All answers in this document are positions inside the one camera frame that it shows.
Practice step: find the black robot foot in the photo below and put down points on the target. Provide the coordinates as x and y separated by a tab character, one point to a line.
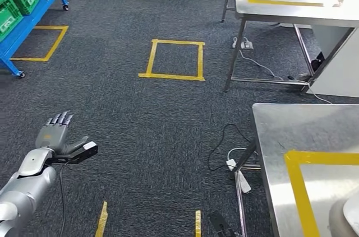
221	224

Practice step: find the small black object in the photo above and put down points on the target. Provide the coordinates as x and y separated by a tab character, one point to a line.
318	62

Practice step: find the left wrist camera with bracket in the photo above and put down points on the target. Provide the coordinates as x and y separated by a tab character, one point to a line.
89	146

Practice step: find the blue metal shelf rack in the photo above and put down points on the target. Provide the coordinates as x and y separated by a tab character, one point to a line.
11	52

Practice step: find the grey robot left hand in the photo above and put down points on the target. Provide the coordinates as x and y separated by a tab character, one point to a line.
53	139

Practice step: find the steel workbench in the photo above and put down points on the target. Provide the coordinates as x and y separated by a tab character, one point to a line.
280	14
269	135

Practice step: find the grey power strip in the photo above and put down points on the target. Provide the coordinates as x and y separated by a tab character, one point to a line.
246	45

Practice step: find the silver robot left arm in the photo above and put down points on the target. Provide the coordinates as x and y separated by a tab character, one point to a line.
25	187

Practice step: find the white triangular panel part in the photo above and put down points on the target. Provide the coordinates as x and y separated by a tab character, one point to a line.
351	216

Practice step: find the white power strip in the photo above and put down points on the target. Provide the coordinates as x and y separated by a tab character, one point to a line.
245	183

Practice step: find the white plug adapter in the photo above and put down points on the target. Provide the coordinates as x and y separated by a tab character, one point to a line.
231	165

